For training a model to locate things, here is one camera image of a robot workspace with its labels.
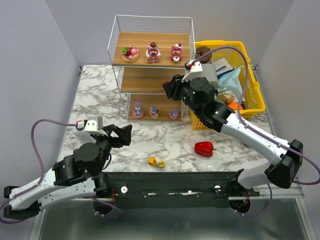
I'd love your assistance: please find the purple bunny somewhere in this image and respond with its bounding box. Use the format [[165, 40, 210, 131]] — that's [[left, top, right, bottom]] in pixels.
[[132, 99, 145, 119]]

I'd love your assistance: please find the purple bunny figure toy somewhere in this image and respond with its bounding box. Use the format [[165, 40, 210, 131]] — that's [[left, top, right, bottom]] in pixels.
[[168, 108, 181, 121]]

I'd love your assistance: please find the purple bunny donut toy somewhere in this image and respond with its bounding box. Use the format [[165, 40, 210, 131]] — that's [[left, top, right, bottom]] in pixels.
[[149, 106, 159, 119]]

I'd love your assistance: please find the pink bear cake toy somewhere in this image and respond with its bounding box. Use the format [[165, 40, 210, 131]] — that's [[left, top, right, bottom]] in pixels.
[[170, 43, 183, 63]]

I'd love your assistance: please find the pink bear strawberry toy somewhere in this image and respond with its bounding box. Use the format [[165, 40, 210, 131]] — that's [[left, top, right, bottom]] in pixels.
[[145, 42, 161, 64]]

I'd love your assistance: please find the pink strawberry cake toy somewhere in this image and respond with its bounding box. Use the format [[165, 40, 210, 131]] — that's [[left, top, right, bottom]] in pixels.
[[121, 46, 139, 64]]

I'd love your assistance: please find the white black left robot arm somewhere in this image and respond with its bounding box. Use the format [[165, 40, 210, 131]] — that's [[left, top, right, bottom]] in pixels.
[[3, 120, 133, 224]]

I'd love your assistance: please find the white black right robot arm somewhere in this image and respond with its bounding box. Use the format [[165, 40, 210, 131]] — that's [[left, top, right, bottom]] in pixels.
[[162, 74, 303, 189]]

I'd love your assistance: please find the white bottle grey cap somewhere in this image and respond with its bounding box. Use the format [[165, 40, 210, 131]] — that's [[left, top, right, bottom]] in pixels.
[[72, 126, 96, 144]]

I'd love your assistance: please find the grey paper roll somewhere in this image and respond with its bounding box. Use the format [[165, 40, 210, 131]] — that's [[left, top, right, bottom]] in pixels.
[[201, 63, 219, 88]]

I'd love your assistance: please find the light blue snack bag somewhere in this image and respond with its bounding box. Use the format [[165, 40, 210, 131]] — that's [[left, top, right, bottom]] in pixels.
[[217, 66, 243, 105]]

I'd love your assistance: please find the white blue box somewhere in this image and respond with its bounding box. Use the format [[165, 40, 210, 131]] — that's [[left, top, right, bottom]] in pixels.
[[212, 58, 234, 79]]

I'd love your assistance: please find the orange fruit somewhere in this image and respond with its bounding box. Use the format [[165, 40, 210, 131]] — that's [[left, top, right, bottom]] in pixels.
[[228, 102, 244, 111]]

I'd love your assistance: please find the yellow duck toy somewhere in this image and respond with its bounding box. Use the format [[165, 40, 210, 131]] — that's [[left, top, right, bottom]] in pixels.
[[148, 157, 157, 167]]

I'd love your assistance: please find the brown chocolate donut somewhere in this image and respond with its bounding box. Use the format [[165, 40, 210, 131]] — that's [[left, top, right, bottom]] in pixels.
[[195, 46, 212, 64]]

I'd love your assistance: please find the yellow plastic basket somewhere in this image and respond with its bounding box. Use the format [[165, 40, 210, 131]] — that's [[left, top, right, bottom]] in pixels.
[[189, 40, 266, 131]]

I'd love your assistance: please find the red bell pepper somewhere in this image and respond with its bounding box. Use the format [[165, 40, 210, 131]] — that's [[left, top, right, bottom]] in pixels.
[[194, 141, 216, 158]]

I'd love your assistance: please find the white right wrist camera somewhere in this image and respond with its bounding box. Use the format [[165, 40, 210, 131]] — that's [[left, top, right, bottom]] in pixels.
[[181, 60, 203, 82]]

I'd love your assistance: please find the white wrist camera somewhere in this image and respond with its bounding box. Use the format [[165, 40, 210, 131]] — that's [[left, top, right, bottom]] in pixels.
[[75, 116, 105, 136], [181, 60, 203, 82]]

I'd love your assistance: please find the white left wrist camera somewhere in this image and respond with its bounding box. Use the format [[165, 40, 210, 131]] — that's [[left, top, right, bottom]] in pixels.
[[75, 116, 105, 136]]

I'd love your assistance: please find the white wire wooden shelf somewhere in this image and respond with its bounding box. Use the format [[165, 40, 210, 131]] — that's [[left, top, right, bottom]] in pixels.
[[107, 14, 195, 122]]

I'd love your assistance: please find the aluminium frame rail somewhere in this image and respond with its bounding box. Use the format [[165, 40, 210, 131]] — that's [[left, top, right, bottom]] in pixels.
[[29, 186, 315, 240]]

